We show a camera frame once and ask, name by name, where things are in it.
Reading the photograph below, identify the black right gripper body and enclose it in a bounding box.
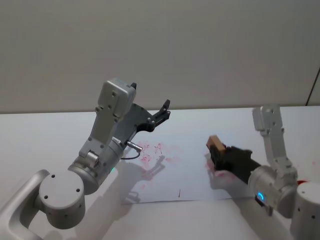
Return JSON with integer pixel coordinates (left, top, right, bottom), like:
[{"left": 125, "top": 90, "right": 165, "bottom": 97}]
[{"left": 219, "top": 145, "right": 263, "bottom": 186}]

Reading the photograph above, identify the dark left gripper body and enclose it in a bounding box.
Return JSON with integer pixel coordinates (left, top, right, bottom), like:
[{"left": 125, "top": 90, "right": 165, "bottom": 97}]
[{"left": 116, "top": 103, "right": 154, "bottom": 146}]

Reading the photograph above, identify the brown wooden eraser block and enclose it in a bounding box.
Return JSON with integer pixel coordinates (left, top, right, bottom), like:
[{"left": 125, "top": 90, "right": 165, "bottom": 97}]
[{"left": 205, "top": 134, "right": 225, "bottom": 154}]

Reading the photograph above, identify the white sheet with red marks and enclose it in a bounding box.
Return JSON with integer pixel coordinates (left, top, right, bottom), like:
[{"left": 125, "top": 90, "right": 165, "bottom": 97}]
[{"left": 119, "top": 131, "right": 241, "bottom": 205}]

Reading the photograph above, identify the thin dark cable, silver plug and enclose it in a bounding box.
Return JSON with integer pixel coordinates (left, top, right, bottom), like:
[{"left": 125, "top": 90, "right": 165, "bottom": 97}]
[{"left": 111, "top": 136, "right": 144, "bottom": 161}]

